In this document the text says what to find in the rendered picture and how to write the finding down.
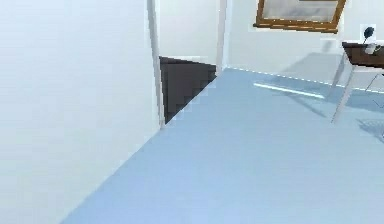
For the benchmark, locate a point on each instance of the dark table with white legs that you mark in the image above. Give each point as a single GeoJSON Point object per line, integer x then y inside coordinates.
{"type": "Point", "coordinates": [361, 56]}

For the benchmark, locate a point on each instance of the white mug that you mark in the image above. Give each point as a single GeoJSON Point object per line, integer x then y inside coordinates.
{"type": "Point", "coordinates": [370, 48]}

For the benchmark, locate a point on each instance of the gold framed wall picture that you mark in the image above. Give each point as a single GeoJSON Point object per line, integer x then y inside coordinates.
{"type": "Point", "coordinates": [300, 25]}

